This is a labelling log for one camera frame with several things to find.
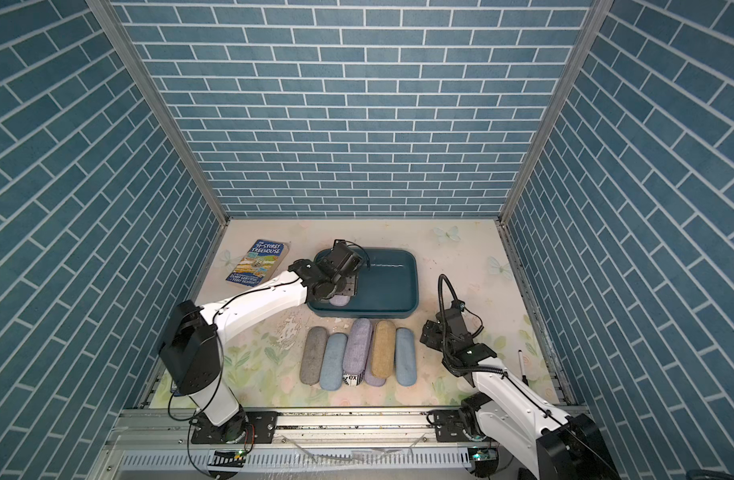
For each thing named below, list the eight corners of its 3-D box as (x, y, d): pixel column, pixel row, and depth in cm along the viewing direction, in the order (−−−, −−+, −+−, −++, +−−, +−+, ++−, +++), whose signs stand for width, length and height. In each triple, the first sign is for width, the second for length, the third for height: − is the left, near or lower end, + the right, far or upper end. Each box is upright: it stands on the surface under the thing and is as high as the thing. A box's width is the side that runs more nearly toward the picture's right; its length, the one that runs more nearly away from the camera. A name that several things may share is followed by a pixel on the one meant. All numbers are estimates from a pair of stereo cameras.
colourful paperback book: (230, 282, 104) (225, 276, 101) (262, 241, 116) (259, 234, 114) (262, 292, 101) (258, 286, 99) (291, 249, 114) (289, 242, 111)
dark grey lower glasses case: (300, 385, 83) (297, 380, 80) (309, 331, 93) (307, 326, 90) (322, 385, 83) (320, 381, 80) (328, 331, 93) (326, 326, 90)
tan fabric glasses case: (372, 380, 82) (371, 373, 78) (373, 328, 92) (372, 320, 88) (395, 380, 82) (397, 374, 78) (394, 328, 92) (395, 320, 88)
